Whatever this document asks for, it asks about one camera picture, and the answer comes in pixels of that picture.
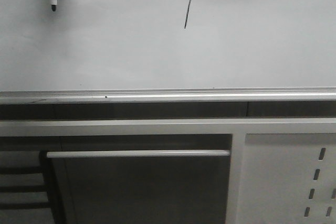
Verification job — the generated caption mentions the white horizontal bar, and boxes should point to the white horizontal bar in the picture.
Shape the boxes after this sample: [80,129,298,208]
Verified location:
[46,150,230,158]

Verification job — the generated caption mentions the white metal stand frame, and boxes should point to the white metal stand frame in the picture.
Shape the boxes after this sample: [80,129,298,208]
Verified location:
[1,118,335,223]

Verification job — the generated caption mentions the aluminium whiteboard marker tray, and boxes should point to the aluminium whiteboard marker tray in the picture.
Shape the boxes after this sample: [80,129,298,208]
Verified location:
[1,87,335,104]

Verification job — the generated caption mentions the white perforated metal panel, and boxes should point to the white perforated metal panel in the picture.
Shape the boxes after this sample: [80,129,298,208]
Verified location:
[237,134,335,223]

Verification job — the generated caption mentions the white whiteboard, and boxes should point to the white whiteboard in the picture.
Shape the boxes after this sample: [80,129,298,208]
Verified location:
[1,0,335,91]

